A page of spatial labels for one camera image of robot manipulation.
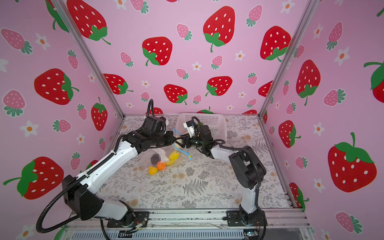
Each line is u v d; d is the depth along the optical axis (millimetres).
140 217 751
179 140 821
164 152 862
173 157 875
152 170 862
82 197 394
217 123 1108
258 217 690
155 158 910
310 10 690
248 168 505
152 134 581
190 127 799
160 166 884
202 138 714
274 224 731
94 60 883
